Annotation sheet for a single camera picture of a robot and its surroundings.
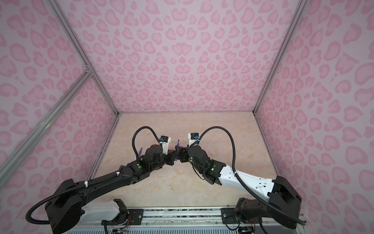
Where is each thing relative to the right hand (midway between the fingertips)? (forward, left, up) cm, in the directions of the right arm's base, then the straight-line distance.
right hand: (180, 145), depth 75 cm
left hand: (0, +1, -5) cm, 5 cm away
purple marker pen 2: (+8, +29, -22) cm, 37 cm away
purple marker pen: (+5, +2, -4) cm, 7 cm away
